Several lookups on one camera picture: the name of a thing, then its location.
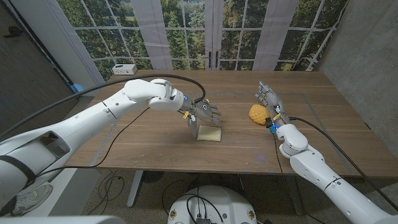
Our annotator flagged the pale yellow sponge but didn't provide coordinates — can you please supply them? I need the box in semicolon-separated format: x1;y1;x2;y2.
197;125;222;142

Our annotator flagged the black torso cable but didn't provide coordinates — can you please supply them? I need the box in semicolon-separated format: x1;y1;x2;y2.
183;194;224;224

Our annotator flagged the white robot torso base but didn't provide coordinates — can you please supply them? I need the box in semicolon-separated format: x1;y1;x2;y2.
167;185;257;224

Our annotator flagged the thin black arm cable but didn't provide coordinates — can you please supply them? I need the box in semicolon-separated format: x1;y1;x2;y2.
272;132;327;224
34;107;150;179

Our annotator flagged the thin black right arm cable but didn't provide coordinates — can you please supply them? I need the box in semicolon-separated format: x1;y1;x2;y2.
272;132;327;224

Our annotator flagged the dark ribbed round object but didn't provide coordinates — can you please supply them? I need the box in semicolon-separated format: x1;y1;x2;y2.
142;170;164;184

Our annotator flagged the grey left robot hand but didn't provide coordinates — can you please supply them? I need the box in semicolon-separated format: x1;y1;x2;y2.
185;98;223;136

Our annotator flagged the white sneaker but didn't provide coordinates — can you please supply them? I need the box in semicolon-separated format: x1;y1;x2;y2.
12;183;53;215

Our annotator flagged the thin black floor cable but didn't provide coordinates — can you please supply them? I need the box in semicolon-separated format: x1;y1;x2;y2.
161;179;200;215
86;169;126;215

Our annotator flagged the black door handle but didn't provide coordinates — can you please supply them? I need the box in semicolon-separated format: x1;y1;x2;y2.
3;26;24;39

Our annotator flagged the printed window forest backdrop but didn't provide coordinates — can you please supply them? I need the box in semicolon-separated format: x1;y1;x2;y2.
46;0;349;83

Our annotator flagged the orange toy pineapple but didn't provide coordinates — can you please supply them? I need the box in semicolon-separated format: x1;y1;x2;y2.
248;103;271;126

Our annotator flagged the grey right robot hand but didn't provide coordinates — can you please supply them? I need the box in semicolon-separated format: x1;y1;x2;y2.
254;80;289;124

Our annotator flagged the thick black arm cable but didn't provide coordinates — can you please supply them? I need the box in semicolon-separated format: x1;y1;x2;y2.
0;73;207;139
289;116;398;212

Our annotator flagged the white power strip box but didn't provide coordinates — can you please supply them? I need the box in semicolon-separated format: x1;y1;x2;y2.
112;63;138;76

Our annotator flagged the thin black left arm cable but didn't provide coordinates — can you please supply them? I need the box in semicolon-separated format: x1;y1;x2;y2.
34;107;150;179

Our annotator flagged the grey table leg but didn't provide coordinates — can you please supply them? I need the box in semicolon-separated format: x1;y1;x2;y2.
126;170;144;208
284;175;305;216

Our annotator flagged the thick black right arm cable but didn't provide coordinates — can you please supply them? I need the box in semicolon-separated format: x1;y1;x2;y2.
289;116;398;212

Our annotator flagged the white robot body edge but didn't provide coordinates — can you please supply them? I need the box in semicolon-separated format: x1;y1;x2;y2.
0;215;126;224

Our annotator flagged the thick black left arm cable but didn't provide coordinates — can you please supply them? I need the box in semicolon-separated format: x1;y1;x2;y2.
0;73;207;139

